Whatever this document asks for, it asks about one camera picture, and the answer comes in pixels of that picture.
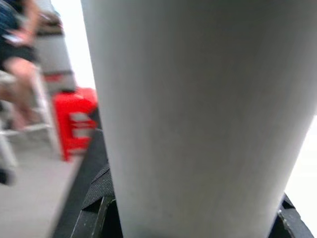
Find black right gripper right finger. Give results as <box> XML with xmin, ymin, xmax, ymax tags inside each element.
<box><xmin>268</xmin><ymin>194</ymin><xmax>315</xmax><ymax>238</ymax></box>

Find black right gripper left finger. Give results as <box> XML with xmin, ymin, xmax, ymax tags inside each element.
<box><xmin>71</xmin><ymin>165</ymin><xmax>124</xmax><ymax>238</ymax></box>

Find white plastic table leg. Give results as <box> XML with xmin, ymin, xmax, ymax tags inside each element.
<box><xmin>80</xmin><ymin>0</ymin><xmax>317</xmax><ymax>238</ymax></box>

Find black tablecloth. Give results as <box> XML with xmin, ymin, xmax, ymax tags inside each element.
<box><xmin>51</xmin><ymin>106</ymin><xmax>111</xmax><ymax>238</ymax></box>

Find grey cabinet with red stripe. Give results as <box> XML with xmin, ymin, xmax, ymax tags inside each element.
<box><xmin>34</xmin><ymin>0</ymin><xmax>78</xmax><ymax>93</ymax></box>

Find seated person in shorts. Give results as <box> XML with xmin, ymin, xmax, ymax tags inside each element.
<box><xmin>0</xmin><ymin>0</ymin><xmax>65</xmax><ymax>131</ymax></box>

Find white metal chair frame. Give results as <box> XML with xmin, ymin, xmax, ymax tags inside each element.
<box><xmin>0</xmin><ymin>65</ymin><xmax>61</xmax><ymax>185</ymax></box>

